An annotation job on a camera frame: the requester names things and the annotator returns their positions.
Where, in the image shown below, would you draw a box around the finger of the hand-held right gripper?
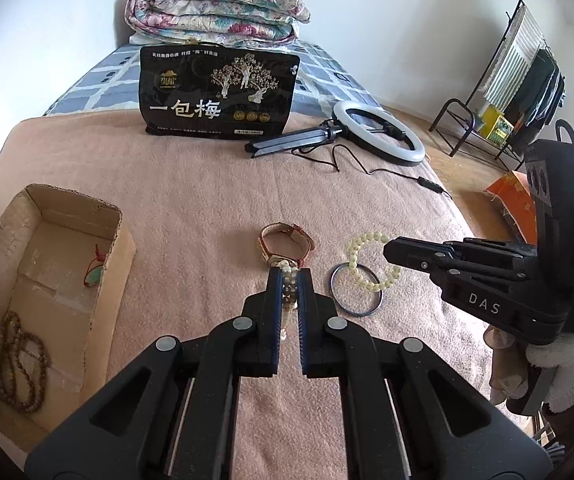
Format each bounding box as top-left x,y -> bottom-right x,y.
383,236 -> 535,288
444,238 -> 538,262

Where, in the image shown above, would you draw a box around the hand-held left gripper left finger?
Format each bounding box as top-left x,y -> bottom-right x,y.
24,268 -> 286,480

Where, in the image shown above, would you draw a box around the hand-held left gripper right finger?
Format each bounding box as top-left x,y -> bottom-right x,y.
296,268 -> 554,480

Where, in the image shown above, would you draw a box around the white pearl bracelet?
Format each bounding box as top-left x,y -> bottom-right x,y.
273,259 -> 301,347

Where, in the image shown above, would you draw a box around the cream bead bracelet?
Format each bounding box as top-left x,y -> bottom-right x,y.
345,230 -> 402,295

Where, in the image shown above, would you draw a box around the cardboard box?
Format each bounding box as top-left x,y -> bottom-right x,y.
0,183 -> 137,437

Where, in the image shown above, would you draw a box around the person's right forearm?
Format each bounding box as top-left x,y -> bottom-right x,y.
524,331 -> 574,415

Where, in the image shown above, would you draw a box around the person's right hand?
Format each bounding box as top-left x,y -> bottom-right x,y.
484,325 -> 526,402

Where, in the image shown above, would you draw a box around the blue bangle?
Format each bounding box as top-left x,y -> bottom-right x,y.
329,261 -> 384,317

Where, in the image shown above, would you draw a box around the orange box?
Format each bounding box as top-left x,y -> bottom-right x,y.
484,170 -> 538,244

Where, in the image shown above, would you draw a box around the yellow green box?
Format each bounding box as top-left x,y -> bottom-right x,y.
476,105 -> 516,144

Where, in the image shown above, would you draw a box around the black clothes rack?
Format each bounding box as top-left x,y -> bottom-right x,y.
429,0 -> 568,172

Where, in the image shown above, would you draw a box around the beige blanket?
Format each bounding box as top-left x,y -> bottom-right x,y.
0,104 -> 535,480

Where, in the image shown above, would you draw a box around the dark hanging clothes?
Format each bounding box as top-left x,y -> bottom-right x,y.
509,49 -> 568,157

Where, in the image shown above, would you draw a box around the green striped cloth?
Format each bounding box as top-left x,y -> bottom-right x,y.
481,7 -> 544,107

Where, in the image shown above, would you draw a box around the black printed bag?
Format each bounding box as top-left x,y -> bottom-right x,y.
138,45 -> 301,139

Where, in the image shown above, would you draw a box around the blue plaid bed sheet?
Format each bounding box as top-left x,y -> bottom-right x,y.
42,39 -> 384,119

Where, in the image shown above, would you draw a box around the folded floral quilt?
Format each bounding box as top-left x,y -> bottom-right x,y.
124,0 -> 313,47

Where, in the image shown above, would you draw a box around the brown strap wristwatch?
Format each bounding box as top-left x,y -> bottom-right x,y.
258,222 -> 316,272

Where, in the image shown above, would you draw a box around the black ring light cable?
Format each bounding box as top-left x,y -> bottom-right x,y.
306,142 -> 454,199

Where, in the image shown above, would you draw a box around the ring light with tripod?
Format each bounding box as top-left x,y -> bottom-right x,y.
244,100 -> 426,167

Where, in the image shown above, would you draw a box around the green pendant with red cord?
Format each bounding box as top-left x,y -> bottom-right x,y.
82,243 -> 108,289

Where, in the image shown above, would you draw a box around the brown bead necklace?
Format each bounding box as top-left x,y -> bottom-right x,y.
0,310 -> 48,414

